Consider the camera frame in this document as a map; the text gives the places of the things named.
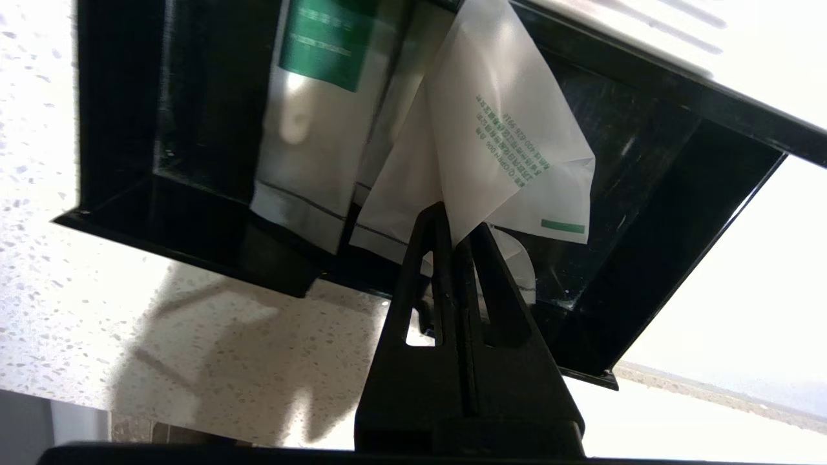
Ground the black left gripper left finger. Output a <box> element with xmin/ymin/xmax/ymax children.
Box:
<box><xmin>355</xmin><ymin>201</ymin><xmax>465</xmax><ymax>448</ymax></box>

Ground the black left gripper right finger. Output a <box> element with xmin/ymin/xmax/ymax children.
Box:
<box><xmin>452</xmin><ymin>222</ymin><xmax>586</xmax><ymax>430</ymax></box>

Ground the small white packet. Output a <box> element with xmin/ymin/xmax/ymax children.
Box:
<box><xmin>349</xmin><ymin>0</ymin><xmax>596</xmax><ymax>267</ymax></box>

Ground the long toothbrush packet green label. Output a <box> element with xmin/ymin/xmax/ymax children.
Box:
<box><xmin>250</xmin><ymin>0</ymin><xmax>414</xmax><ymax>256</ymax></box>

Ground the black box drawer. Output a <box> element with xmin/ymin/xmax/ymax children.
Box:
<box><xmin>52</xmin><ymin>0</ymin><xmax>789</xmax><ymax>391</ymax></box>

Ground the white packet in drawer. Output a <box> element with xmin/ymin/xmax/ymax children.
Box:
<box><xmin>491</xmin><ymin>226</ymin><xmax>537</xmax><ymax>304</ymax></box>

